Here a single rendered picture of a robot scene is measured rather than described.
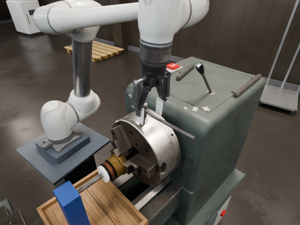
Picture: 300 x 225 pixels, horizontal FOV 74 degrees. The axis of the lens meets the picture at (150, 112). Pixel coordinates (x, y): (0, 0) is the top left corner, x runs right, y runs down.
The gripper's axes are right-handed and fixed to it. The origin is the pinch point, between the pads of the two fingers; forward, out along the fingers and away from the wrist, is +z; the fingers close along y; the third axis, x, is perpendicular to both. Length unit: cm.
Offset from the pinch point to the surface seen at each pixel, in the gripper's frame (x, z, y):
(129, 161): -1.5, 19.5, -9.5
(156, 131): -2.7, 8.0, 1.9
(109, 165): 1.2, 19.0, -16.8
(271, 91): 47, 120, 299
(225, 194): -24, 74, 49
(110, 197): 1.7, 42.1, -17.8
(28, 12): 716, 130, 88
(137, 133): 1.2, 9.0, -4.4
